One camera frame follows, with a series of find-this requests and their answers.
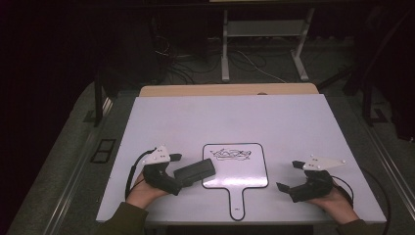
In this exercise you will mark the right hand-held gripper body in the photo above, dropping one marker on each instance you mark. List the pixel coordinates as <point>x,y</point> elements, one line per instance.
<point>314,186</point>

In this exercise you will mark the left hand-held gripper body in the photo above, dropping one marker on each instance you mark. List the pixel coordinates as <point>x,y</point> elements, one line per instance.
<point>160,178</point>

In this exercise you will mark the black whiteboard eraser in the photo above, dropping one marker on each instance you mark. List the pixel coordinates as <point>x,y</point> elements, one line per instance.
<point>195,171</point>

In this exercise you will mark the person's left hand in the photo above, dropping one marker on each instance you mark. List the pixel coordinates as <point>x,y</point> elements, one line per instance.
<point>140,194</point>

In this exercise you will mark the person's right hand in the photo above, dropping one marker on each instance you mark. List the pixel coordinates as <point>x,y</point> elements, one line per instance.
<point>339,205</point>

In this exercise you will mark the white metal stand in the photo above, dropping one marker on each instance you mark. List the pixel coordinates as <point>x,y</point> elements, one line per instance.
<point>266,28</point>

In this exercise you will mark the black floor socket frame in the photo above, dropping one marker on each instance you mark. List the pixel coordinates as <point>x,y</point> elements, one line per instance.
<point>103,150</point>

